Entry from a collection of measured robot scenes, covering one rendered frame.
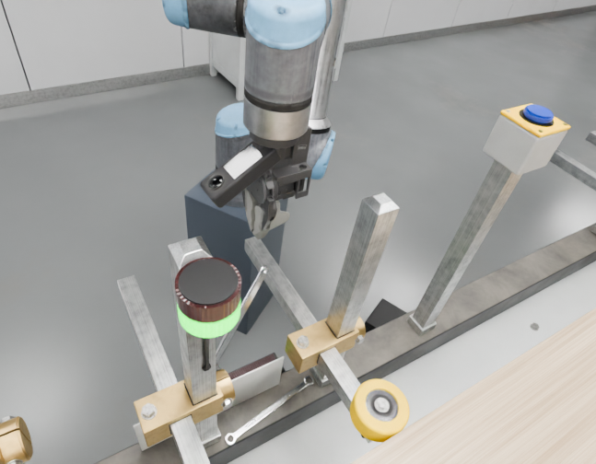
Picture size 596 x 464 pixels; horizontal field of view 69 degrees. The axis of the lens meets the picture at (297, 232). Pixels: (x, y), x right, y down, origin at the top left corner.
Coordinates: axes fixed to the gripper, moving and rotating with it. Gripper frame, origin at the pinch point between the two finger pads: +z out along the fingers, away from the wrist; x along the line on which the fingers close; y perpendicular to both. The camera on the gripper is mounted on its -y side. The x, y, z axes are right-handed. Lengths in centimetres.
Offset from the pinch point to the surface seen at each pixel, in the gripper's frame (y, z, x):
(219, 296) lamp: -16.8, -19.9, -23.4
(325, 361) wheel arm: 2.7, 11.5, -20.9
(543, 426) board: 23, 7, -46
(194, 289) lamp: -18.4, -19.9, -21.7
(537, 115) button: 32.6, -25.8, -18.4
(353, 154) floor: 140, 97, 123
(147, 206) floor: 11, 97, 125
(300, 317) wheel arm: 3.6, 11.5, -11.8
